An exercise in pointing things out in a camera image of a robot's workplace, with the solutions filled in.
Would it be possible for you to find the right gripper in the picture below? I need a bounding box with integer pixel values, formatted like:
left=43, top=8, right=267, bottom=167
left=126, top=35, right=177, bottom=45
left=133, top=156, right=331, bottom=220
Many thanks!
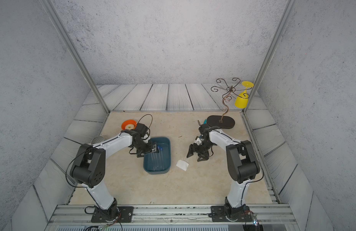
left=187, top=141, right=214, bottom=161

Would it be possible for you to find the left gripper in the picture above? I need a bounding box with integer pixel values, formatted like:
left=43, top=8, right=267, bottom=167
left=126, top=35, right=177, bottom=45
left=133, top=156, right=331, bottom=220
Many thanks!
left=133, top=140, right=161, bottom=157

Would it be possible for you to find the teal plastic tray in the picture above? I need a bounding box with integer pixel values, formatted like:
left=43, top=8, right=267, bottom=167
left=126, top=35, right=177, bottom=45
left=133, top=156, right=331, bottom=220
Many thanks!
left=143, top=137, right=171, bottom=175

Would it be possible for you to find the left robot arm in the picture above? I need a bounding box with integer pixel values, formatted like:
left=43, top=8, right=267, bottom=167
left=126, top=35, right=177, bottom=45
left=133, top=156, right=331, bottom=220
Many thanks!
left=70, top=130, right=158, bottom=219

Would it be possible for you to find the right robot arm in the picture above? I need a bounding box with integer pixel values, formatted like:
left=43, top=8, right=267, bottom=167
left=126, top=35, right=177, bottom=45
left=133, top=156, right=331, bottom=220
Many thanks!
left=187, top=124, right=261, bottom=221

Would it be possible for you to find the orange bowl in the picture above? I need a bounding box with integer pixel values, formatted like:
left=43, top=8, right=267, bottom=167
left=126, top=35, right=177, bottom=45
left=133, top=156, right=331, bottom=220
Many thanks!
left=121, top=119, right=137, bottom=130

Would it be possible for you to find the black metal cup stand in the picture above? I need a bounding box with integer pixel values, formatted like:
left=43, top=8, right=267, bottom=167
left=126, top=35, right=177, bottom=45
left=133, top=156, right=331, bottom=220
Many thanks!
left=207, top=78, right=245, bottom=129

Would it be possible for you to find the yellow plastic goblet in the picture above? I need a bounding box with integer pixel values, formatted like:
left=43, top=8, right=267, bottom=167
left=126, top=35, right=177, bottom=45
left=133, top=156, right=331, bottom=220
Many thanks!
left=235, top=81, right=254, bottom=109

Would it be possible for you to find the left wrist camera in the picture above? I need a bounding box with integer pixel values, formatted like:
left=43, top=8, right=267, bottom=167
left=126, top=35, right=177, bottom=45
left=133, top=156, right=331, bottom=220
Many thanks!
left=134, top=123, right=150, bottom=140

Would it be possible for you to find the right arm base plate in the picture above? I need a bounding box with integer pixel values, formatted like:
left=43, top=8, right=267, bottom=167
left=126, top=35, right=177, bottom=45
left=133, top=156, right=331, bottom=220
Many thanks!
left=208, top=204, right=253, bottom=223

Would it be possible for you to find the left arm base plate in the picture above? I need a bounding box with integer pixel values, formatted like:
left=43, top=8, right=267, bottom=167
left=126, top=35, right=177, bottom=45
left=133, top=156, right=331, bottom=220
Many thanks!
left=91, top=206, right=134, bottom=223

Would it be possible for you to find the aluminium front rail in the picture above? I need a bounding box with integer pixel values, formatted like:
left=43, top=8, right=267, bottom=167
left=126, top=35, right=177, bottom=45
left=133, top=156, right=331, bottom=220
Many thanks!
left=46, top=204, right=299, bottom=231

